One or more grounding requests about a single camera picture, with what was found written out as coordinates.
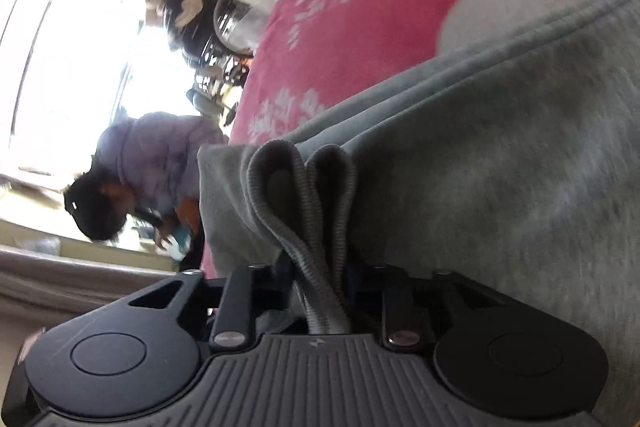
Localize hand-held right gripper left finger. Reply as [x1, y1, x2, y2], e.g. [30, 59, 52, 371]
[127, 257, 306, 353]

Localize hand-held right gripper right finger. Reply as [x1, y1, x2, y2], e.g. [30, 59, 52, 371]
[345, 262, 501, 350]

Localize grey cotton garment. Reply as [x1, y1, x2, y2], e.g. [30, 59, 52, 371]
[197, 0, 640, 408]

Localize pale curtain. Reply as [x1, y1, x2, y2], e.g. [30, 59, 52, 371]
[0, 244, 178, 335]

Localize pink flower print blanket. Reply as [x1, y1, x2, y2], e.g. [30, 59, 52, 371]
[200, 0, 640, 280]

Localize bright window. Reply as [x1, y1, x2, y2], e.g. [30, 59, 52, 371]
[0, 0, 201, 208]

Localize dark wheeled frame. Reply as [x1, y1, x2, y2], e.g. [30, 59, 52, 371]
[140, 0, 263, 128]

